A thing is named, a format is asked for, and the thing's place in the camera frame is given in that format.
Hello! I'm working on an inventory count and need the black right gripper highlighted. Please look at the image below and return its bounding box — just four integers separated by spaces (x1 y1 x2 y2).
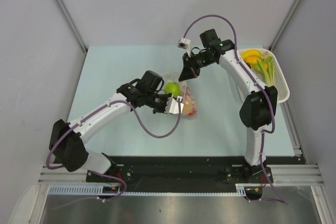
180 51 216 82

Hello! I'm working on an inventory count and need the clear dotted zip top bag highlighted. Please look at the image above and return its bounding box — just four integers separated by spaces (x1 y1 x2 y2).
161 71 197 119

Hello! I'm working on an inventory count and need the green apple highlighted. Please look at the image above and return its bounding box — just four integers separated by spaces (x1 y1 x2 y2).
164 82 181 98

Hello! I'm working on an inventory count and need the orange yellow peach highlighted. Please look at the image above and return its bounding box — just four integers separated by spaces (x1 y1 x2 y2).
182 103 194 115

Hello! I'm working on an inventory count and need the red apple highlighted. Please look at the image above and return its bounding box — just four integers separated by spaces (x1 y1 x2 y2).
183 89 195 104

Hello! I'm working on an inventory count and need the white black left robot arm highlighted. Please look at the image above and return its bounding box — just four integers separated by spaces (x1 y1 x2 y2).
49 70 179 182

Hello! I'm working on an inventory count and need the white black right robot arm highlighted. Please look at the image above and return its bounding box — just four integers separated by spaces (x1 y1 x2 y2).
177 29 278 183

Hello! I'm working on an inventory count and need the yellow banana bunch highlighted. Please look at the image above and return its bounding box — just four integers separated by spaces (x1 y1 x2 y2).
241 50 264 68

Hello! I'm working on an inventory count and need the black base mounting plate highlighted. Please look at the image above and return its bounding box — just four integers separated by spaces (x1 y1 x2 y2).
54 155 307 193

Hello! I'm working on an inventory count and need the pale green celery bunch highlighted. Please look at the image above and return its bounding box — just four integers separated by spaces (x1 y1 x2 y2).
255 56 275 87

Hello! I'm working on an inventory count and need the white perforated plastic basket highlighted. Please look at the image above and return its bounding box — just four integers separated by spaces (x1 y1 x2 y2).
238 48 290 103

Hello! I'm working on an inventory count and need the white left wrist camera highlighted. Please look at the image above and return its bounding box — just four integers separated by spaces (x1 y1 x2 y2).
164 96 184 114

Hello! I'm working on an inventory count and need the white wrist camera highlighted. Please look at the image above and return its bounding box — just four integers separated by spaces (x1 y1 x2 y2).
164 96 184 114
177 38 192 57

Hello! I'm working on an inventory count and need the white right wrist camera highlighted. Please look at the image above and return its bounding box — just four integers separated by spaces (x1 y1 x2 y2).
177 38 192 57

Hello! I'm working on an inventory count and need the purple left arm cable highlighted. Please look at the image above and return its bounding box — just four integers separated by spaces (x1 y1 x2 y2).
46 97 183 204

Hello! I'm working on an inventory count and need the white slotted cable duct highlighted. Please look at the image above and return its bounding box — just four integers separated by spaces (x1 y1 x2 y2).
49 185 246 197

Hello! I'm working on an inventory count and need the aluminium frame rail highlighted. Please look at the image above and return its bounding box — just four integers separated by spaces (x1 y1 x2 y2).
38 164 324 186

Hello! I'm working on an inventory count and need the right aluminium corner post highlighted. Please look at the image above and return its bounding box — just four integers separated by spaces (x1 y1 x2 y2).
268 0 303 51

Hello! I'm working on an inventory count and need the aluminium corner post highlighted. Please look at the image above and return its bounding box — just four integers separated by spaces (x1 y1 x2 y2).
39 0 88 53
268 0 303 51

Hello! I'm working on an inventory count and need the left aluminium corner post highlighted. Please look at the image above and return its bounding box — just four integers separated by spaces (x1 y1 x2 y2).
39 0 88 53

